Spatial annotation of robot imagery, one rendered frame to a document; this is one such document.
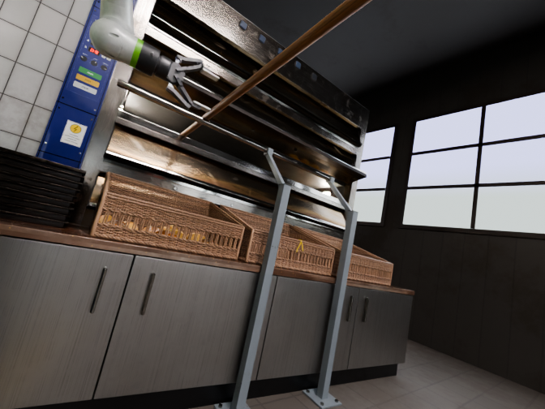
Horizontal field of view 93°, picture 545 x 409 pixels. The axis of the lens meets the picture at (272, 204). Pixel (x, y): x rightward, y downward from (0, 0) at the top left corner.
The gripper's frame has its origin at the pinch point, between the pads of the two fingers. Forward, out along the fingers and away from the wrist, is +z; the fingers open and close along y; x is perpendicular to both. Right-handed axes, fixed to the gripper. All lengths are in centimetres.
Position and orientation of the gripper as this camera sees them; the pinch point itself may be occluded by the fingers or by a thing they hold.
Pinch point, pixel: (211, 93)
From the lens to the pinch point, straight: 113.0
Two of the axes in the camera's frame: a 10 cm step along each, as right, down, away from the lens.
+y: -2.1, 9.6, -1.6
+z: 7.9, 2.6, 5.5
